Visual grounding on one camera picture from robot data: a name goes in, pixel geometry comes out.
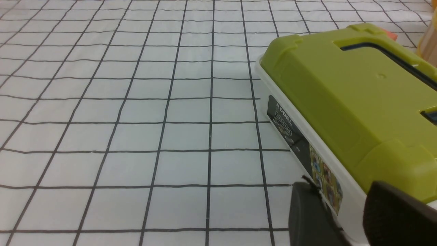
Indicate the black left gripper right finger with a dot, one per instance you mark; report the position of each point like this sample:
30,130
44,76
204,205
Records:
394,218

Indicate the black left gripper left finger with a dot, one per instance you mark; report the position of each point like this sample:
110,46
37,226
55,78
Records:
310,223

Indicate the bamboo steamer basket yellow rim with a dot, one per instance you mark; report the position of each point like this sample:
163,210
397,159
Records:
427,47

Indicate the green lidded white box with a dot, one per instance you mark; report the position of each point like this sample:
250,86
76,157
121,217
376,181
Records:
354,107

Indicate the orange foam cube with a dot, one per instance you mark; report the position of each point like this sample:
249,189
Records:
391,35

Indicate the white checkered tablecloth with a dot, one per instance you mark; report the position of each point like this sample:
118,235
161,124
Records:
140,122

